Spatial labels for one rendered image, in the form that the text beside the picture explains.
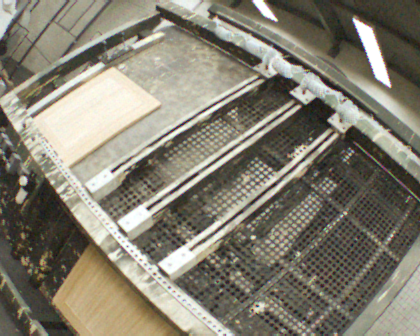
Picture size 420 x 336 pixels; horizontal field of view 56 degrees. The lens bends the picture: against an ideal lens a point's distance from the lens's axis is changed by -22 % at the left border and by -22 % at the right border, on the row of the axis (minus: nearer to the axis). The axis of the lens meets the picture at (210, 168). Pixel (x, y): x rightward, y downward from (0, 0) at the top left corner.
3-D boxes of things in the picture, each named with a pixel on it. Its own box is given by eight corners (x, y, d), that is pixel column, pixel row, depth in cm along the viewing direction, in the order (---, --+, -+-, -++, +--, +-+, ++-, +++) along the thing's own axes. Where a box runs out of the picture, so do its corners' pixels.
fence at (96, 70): (27, 115, 223) (26, 110, 220) (160, 36, 266) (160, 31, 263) (30, 120, 221) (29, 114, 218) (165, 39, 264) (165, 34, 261)
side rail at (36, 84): (15, 103, 239) (12, 89, 231) (155, 21, 289) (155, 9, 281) (18, 107, 236) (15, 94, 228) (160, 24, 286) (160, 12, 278)
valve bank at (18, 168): (-25, 149, 203) (-5, 113, 202) (-9, 156, 216) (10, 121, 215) (6, 209, 181) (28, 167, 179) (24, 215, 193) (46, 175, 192)
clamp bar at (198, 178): (116, 228, 183) (107, 191, 164) (309, 92, 237) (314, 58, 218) (132, 245, 178) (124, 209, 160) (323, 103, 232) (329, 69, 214)
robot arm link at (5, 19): (14, 16, 135) (-12, 61, 137) (14, 15, 143) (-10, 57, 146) (-6, 6, 129) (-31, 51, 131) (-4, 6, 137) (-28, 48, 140)
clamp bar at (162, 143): (85, 191, 193) (75, 153, 175) (275, 69, 247) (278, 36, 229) (97, 206, 189) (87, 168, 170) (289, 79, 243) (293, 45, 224)
